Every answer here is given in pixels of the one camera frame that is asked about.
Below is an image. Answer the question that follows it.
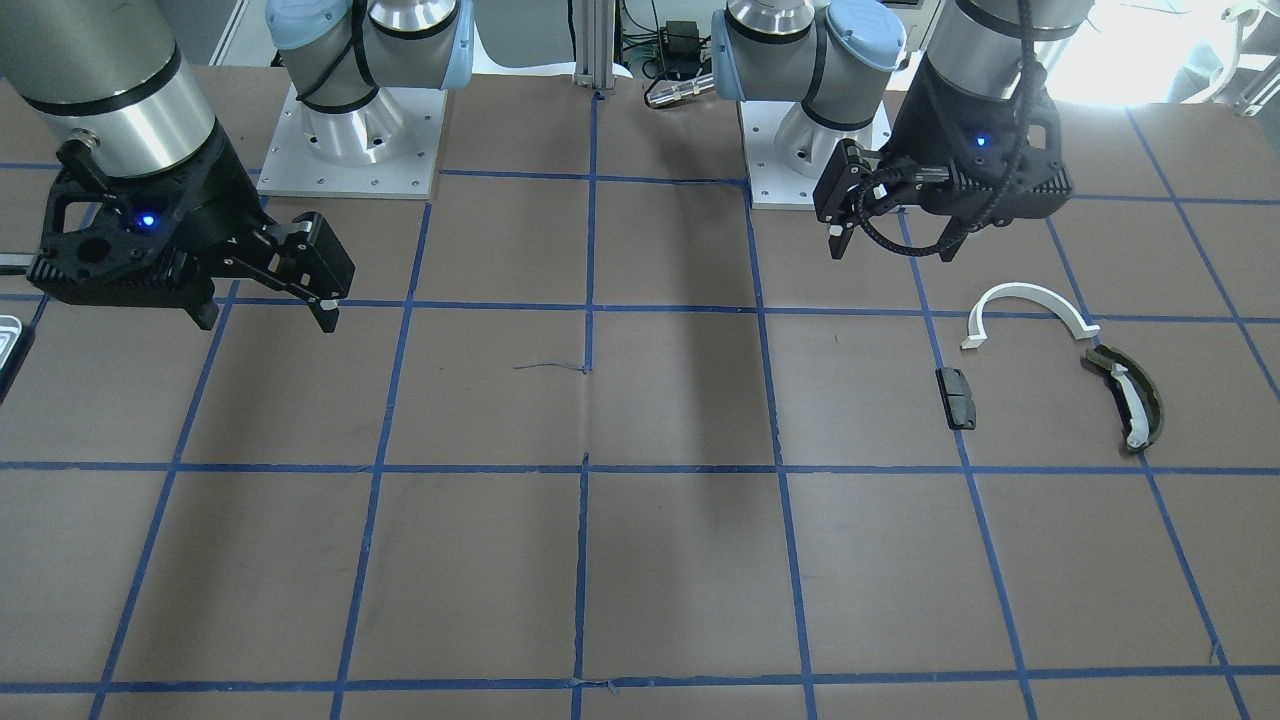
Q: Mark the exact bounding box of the small black brake pad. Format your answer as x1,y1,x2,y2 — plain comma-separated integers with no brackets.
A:
934,366,977,430

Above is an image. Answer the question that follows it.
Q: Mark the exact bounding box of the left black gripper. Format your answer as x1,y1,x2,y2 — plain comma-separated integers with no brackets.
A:
813,60,1073,263

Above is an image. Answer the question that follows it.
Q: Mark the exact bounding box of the aluminium frame post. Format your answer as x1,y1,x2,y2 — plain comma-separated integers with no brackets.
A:
568,0,620,94

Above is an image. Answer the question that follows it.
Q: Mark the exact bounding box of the white curved plastic part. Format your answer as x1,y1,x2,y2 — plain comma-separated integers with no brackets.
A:
960,282,1101,350

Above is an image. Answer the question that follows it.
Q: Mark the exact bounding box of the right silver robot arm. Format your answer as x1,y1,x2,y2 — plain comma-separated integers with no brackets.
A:
3,1,475,333

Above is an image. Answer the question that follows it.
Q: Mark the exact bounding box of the silver metal tray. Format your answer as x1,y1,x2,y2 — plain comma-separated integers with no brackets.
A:
0,314,26,375

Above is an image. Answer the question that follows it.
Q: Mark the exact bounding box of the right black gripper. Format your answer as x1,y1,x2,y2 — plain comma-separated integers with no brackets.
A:
26,128,355,334

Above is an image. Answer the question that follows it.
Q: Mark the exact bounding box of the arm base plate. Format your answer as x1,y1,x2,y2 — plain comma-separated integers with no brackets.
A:
740,95,893,211
257,88,449,201

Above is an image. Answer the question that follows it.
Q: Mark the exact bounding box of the dark green brake shoe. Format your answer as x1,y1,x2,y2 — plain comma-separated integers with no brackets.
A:
1082,345,1165,454

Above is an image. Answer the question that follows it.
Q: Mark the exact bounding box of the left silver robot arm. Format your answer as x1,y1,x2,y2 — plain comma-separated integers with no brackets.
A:
710,1,1092,263

